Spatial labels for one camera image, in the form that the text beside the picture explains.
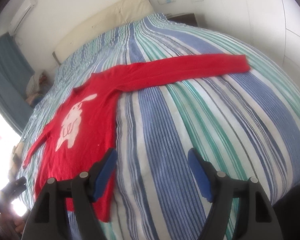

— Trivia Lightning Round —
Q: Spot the dark wooden nightstand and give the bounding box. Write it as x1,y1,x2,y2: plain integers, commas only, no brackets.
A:
166,13,198,27

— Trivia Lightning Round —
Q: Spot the white wall outlet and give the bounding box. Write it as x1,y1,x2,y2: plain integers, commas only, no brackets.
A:
157,0,176,5

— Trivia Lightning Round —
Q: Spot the teal curtain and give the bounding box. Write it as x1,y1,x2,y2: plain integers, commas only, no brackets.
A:
0,33,34,135

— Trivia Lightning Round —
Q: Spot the patterned cushion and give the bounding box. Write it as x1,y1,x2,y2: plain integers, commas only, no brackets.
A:
8,141,24,181

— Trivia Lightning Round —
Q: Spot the cream padded headboard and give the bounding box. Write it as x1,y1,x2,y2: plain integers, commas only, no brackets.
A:
52,0,154,64

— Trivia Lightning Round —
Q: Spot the striped blue green bedspread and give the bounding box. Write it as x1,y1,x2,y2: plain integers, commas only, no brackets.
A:
22,14,300,239

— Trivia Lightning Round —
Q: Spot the red knit sweater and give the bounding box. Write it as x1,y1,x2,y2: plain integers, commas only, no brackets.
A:
23,54,251,224

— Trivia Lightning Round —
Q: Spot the white air conditioner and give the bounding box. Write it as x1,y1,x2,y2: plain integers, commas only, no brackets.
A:
8,0,37,36

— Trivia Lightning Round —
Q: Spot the white wardrobe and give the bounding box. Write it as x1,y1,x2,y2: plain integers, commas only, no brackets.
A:
191,0,300,88

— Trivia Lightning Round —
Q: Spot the pile of clothes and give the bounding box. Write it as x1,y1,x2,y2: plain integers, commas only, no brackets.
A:
26,72,52,108

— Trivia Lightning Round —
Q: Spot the person's left hand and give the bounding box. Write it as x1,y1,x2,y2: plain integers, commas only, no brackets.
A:
13,218,25,234

